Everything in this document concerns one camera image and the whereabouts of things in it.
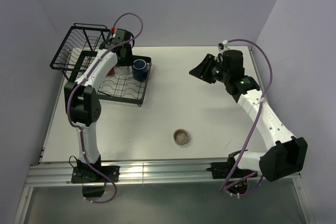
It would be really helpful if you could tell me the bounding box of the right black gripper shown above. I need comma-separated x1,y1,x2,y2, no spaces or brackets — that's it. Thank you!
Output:
189,54,230,84

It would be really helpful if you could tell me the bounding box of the clear plastic cup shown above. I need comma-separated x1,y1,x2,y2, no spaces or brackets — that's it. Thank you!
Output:
114,66,132,76

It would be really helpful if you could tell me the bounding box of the dark blue mug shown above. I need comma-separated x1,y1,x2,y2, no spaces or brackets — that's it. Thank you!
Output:
132,59,149,82

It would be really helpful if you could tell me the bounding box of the red mug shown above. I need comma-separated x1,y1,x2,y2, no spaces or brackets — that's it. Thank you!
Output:
108,68,115,76

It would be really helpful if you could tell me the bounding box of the small brown round lid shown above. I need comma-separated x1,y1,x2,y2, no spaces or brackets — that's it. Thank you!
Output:
173,129,190,146

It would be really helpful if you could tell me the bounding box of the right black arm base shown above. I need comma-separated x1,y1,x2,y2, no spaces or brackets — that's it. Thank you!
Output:
206,162,257,179

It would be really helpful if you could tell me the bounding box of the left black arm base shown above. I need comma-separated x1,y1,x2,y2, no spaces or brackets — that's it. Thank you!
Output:
69,156,120,204

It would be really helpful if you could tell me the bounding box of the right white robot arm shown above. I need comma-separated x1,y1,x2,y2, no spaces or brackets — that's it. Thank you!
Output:
189,50,308,182

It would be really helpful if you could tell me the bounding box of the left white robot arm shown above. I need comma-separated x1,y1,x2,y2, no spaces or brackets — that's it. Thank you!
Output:
64,29,134,182

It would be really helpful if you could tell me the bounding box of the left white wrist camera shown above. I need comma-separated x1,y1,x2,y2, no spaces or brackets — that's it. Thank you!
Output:
110,27,118,38

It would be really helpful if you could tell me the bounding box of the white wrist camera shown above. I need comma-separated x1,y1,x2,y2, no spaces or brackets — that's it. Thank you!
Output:
110,27,118,38
217,40,229,52

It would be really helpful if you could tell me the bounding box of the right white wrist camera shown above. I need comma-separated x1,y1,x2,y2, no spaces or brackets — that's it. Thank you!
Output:
217,40,229,52

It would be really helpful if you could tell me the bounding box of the black wire dish rack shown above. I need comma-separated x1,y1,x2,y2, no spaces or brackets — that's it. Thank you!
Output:
50,23,152,106

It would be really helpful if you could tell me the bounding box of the aluminium mounting rail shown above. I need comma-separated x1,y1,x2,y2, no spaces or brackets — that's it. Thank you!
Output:
24,158,226,187

